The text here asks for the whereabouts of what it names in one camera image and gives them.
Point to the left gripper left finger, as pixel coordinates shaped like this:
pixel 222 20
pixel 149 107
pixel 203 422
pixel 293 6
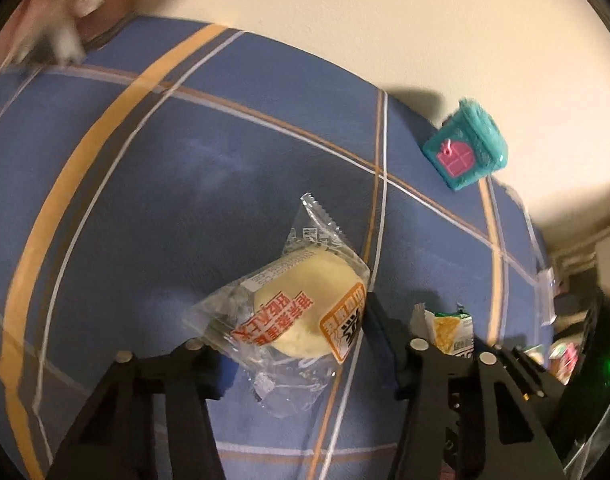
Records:
pixel 113 435

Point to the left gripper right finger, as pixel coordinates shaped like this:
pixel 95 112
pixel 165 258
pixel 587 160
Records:
pixel 465 418

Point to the pink flower bouquet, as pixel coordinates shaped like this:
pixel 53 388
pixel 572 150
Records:
pixel 69 28

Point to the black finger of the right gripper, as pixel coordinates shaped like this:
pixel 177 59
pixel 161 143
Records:
pixel 568 411

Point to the blue plaid tablecloth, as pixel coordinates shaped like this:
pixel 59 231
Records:
pixel 171 162

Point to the white power strip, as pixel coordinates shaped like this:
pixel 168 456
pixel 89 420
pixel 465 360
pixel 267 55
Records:
pixel 546 291

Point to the clear bun packet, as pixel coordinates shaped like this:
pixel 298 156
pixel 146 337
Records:
pixel 292 323

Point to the teal house toy box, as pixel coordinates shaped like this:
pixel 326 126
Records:
pixel 468 147

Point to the green white corn packet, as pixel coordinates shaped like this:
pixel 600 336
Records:
pixel 452 333

